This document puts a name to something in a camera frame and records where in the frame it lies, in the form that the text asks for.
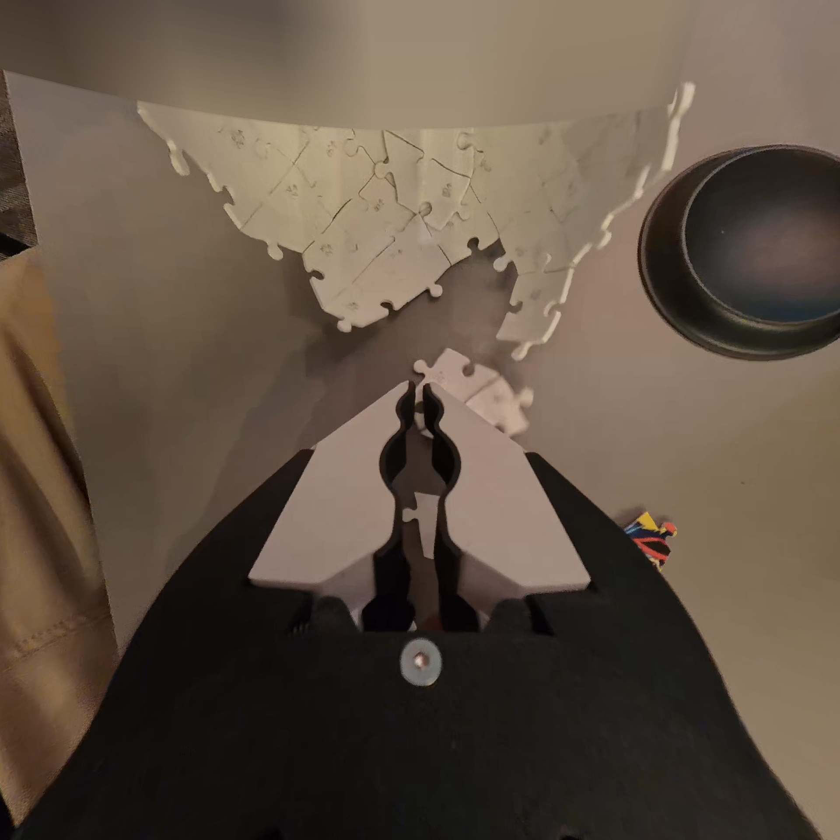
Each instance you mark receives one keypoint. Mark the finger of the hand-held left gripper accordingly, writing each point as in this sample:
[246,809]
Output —
[328,59]

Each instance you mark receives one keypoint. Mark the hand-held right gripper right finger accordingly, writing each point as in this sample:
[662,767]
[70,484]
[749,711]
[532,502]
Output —
[518,525]

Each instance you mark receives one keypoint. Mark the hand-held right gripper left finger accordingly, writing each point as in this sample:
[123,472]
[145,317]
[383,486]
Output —
[321,518]

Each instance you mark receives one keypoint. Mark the partly built puzzle ball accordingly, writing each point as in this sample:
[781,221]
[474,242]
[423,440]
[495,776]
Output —
[394,216]

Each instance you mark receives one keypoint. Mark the black round ball stand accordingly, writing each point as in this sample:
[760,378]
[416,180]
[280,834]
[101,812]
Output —
[754,262]

